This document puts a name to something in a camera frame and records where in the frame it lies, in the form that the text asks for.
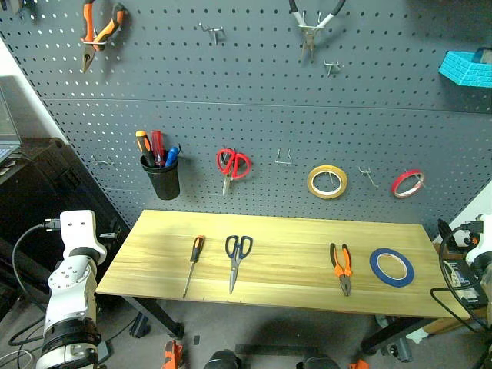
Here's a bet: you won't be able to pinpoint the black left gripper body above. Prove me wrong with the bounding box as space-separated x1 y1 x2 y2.
100 219 121 241

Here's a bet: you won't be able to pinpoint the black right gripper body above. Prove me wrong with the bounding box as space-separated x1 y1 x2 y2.
445 230 471 255

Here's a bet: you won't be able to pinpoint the black tool cup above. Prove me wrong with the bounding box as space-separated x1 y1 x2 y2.
139 153 181 201

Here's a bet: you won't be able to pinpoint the grey pegboard wall with tools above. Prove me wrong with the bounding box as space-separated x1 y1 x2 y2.
0 0 492 247

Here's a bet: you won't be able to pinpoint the red tape roll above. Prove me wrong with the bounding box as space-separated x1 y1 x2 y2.
391 169 426 199

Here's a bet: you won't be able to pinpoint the orange black slim screwdriver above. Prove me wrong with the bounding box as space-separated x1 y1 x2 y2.
181 234 206 299

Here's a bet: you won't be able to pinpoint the blue tape roll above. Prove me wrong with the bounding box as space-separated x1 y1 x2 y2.
369 248 416 288

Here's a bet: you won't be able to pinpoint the black table leg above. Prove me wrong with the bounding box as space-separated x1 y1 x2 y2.
121 294 186 340
360 317 437 363

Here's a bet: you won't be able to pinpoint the orange black pliers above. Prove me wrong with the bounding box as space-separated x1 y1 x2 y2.
79 0 130 74
329 242 354 298

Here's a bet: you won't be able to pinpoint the blue black scissors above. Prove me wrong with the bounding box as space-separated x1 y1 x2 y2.
224 234 254 295

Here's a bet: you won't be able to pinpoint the yellow tape roll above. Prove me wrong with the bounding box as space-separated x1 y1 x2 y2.
306 165 349 201

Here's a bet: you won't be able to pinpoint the dark rounded shape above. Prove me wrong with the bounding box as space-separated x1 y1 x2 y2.
208 348 242 369
302 355 340 369

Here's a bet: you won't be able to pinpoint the teal ribbed box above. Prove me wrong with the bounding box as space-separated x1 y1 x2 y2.
437 46 492 88

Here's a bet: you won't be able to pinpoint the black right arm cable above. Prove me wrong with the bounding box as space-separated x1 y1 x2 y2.
437 223 474 272

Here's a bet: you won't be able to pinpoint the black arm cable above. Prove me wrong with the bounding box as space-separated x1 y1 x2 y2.
437 223 474 272
11 218 62 304

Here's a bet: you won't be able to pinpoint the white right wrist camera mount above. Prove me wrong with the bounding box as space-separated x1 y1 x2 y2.
457 214 492 267

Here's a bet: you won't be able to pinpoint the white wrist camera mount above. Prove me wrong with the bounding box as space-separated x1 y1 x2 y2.
59 209 108 266
457 214 492 267

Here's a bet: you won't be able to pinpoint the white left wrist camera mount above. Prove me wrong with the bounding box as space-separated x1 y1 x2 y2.
59 209 108 266

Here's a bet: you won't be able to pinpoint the black adapter cable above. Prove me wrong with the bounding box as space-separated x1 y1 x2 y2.
429 286 486 334

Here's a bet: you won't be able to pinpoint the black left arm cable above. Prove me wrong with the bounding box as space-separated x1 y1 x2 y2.
11 218 62 304

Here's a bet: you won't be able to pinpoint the blue handled screwdriver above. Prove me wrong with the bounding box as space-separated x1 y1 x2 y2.
164 145 181 167

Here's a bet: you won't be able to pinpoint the red handled screwdriver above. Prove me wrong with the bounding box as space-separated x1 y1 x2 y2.
149 129 166 167

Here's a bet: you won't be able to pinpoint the red handled scissors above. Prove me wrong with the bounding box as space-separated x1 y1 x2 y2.
215 147 252 197

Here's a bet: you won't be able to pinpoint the white floor cable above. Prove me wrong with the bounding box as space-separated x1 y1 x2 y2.
0 348 36 369

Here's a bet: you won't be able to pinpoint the white black handled pliers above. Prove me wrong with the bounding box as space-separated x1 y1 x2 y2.
288 0 347 65

